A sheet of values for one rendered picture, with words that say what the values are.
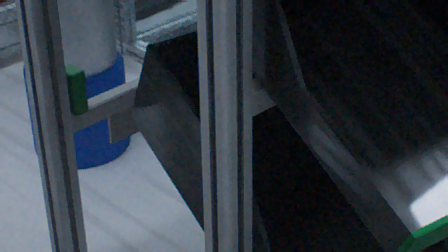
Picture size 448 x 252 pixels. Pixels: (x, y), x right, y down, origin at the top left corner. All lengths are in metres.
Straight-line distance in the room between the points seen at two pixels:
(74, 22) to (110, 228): 0.30
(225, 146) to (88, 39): 0.86
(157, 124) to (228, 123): 0.14
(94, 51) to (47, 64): 0.73
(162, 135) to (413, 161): 0.19
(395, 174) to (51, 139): 0.25
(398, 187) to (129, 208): 0.88
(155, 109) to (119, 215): 0.71
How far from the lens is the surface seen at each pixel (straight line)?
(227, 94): 0.42
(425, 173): 0.43
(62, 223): 0.62
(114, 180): 1.33
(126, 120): 0.64
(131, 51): 1.70
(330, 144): 0.41
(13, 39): 1.75
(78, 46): 1.28
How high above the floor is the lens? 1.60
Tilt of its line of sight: 30 degrees down
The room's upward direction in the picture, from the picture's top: 1 degrees counter-clockwise
